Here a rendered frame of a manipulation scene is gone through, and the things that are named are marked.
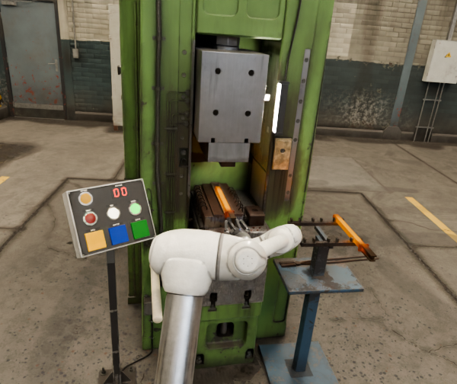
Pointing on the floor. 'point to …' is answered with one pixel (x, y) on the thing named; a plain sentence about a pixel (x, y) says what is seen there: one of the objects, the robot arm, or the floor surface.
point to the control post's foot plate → (129, 376)
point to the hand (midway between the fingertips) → (231, 218)
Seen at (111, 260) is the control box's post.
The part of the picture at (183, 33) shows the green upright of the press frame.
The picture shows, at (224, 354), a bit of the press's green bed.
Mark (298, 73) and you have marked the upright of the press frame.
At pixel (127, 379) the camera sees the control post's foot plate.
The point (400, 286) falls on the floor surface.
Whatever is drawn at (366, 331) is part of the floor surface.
